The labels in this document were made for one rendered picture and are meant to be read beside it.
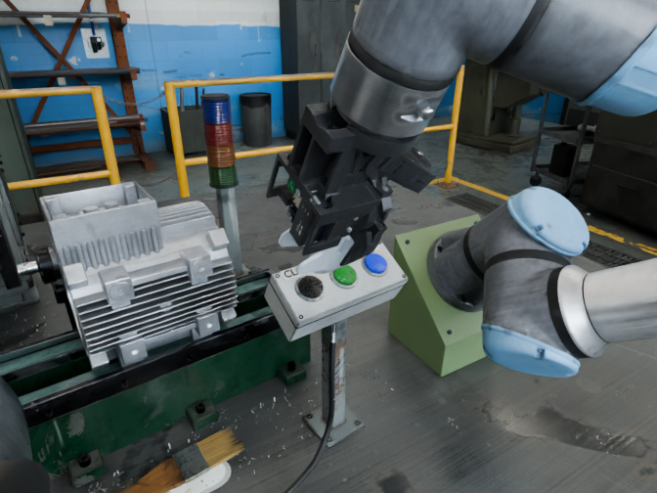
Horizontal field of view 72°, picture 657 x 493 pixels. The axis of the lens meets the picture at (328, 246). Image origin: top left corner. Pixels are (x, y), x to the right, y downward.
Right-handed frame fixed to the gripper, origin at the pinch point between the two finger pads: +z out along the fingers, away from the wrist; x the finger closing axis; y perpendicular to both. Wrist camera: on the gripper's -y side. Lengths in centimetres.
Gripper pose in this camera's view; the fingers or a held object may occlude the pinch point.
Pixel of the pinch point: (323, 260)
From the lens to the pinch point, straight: 49.2
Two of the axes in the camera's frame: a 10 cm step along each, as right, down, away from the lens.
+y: -8.1, 2.5, -5.2
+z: -2.9, 6.0, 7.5
